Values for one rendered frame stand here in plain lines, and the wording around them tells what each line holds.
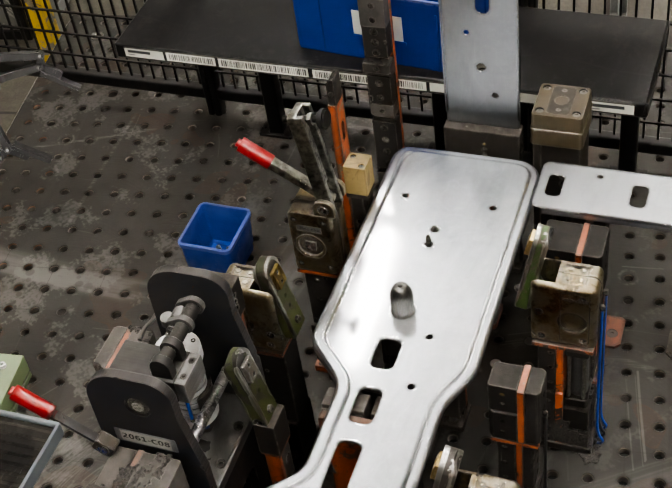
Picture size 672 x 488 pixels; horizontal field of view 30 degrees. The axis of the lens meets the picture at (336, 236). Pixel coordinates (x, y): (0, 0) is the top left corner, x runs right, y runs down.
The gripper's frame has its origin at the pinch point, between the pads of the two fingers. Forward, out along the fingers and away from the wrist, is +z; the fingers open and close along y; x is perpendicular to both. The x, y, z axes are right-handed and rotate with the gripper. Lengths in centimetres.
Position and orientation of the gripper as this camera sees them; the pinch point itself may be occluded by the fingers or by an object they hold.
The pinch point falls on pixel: (59, 121)
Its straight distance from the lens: 219.8
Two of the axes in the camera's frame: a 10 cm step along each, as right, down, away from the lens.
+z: 9.0, 3.6, 2.3
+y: 4.1, -8.8, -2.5
